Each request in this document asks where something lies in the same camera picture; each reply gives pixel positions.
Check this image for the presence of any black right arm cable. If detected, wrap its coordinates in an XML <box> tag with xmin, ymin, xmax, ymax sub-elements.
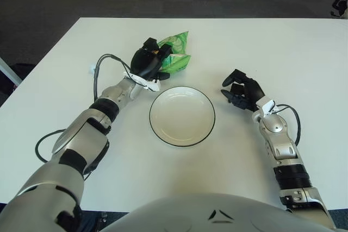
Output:
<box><xmin>274</xmin><ymin>103</ymin><xmax>302</xmax><ymax>146</ymax></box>

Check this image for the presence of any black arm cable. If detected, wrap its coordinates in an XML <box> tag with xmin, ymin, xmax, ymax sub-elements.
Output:
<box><xmin>274</xmin><ymin>103</ymin><xmax>302</xmax><ymax>146</ymax></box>
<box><xmin>34</xmin><ymin>54</ymin><xmax>134</xmax><ymax>181</ymax></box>

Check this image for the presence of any green chips snack bag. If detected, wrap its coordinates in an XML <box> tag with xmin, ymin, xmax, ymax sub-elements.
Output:
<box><xmin>157</xmin><ymin>30</ymin><xmax>192</xmax><ymax>74</ymax></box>

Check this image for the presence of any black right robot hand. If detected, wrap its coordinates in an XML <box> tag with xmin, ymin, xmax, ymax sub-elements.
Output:
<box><xmin>220</xmin><ymin>68</ymin><xmax>266</xmax><ymax>112</ymax></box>

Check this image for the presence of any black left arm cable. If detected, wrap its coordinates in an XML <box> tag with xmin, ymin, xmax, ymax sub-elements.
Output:
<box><xmin>34</xmin><ymin>54</ymin><xmax>134</xmax><ymax>181</ymax></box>

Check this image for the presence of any white plate black rim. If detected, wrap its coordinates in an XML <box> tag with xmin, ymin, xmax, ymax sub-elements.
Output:
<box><xmin>148</xmin><ymin>86</ymin><xmax>216</xmax><ymax>148</ymax></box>

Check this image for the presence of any grey robot torso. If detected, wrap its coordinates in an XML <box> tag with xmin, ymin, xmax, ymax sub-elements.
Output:
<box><xmin>100</xmin><ymin>192</ymin><xmax>348</xmax><ymax>232</ymax></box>

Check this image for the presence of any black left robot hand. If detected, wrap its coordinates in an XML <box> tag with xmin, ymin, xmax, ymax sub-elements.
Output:
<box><xmin>130</xmin><ymin>37</ymin><xmax>173</xmax><ymax>81</ymax></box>

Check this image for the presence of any black office chair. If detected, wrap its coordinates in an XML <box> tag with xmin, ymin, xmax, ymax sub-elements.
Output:
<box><xmin>330</xmin><ymin>0</ymin><xmax>348</xmax><ymax>20</ymax></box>

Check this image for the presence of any white furniture panel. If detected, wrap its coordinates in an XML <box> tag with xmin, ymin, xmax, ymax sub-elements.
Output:
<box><xmin>0</xmin><ymin>57</ymin><xmax>23</xmax><ymax>86</ymax></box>

